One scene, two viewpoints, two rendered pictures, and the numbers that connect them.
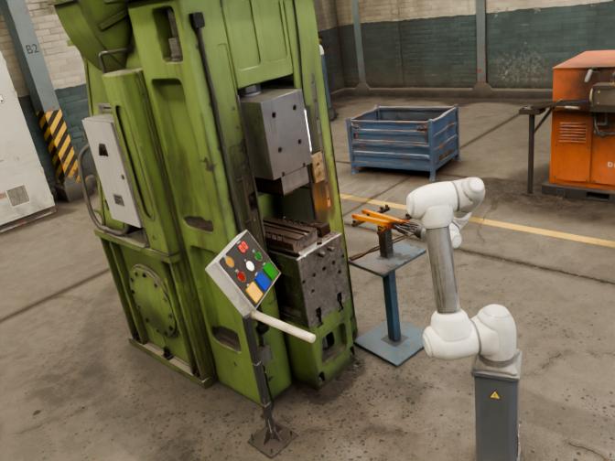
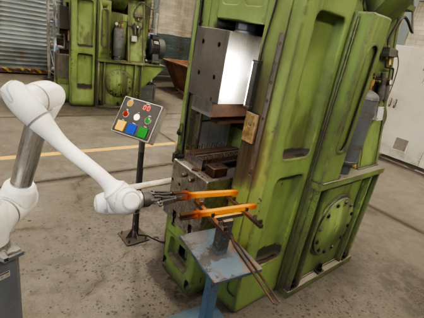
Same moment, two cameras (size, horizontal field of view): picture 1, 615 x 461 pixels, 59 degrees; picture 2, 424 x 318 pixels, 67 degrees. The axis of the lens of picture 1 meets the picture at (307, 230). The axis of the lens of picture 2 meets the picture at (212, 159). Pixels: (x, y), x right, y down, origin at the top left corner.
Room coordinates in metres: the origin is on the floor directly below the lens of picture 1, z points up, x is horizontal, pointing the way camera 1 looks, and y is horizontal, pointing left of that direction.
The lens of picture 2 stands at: (2.96, -1.93, 1.74)
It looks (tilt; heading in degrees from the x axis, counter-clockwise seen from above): 21 degrees down; 92
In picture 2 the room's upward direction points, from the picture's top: 10 degrees clockwise
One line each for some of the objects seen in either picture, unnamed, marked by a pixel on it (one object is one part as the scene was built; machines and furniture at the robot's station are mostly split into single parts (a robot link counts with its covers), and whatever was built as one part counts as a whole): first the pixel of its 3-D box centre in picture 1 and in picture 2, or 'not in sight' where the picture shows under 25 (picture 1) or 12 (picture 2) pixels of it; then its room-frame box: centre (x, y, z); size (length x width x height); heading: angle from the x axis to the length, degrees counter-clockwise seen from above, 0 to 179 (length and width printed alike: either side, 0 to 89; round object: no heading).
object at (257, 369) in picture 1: (255, 359); (138, 181); (2.33, 0.37, 0.54); 0.04 x 0.04 x 1.08; 44
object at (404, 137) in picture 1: (403, 139); not in sight; (6.67, -1.36, 0.36); 1.20 x 0.80 x 0.72; 49
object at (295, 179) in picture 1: (268, 175); (226, 105); (2.92, 0.17, 1.32); 0.42 x 0.20 x 0.10; 44
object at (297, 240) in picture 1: (278, 233); (217, 155); (2.92, 0.17, 0.96); 0.42 x 0.20 x 0.09; 44
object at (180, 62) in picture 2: not in sight; (195, 81); (1.79, 7.24, 0.42); 1.89 x 1.20 x 0.85; 134
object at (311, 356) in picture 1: (302, 331); (207, 245); (2.97, 0.13, 0.23); 0.55 x 0.37 x 0.47; 44
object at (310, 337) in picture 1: (283, 326); (151, 183); (2.47, 0.21, 0.62); 0.44 x 0.05 x 0.05; 44
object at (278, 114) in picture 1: (266, 130); (238, 67); (2.95, 0.14, 1.56); 0.42 x 0.39 x 0.40; 44
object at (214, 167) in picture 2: (318, 228); (216, 170); (2.94, -0.07, 0.95); 0.12 x 0.08 x 0.06; 44
